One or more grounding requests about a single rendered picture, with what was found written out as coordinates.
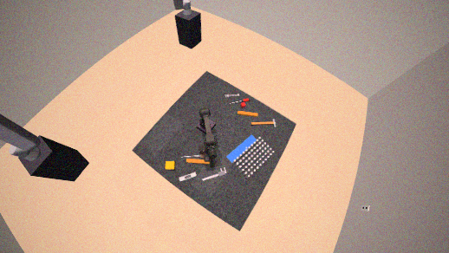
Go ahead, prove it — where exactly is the blue flat strip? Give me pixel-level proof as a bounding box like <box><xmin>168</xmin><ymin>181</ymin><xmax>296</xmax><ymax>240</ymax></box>
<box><xmin>227</xmin><ymin>135</ymin><xmax>256</xmax><ymax>162</ymax></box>

